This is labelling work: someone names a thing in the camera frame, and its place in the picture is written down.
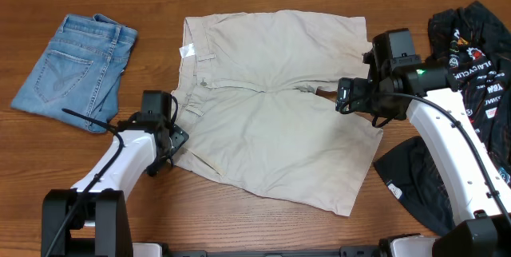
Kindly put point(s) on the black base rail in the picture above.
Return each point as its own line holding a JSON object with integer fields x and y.
{"x": 271, "y": 252}

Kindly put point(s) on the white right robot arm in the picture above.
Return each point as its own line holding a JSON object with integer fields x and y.
{"x": 401, "y": 86}

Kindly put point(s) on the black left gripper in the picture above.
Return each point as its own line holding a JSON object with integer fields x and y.
{"x": 177, "y": 137}

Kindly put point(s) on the folded blue denim jeans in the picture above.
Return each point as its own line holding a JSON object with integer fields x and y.
{"x": 80, "y": 70}

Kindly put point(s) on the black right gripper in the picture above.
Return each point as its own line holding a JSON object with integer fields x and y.
{"x": 357, "y": 88}

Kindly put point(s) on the black printed cycling jersey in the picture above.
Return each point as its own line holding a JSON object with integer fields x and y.
{"x": 475, "y": 45}

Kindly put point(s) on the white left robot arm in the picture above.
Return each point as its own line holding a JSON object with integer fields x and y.
{"x": 91, "y": 219}

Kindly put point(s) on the beige cotton shorts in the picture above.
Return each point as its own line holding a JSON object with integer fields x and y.
{"x": 251, "y": 97}

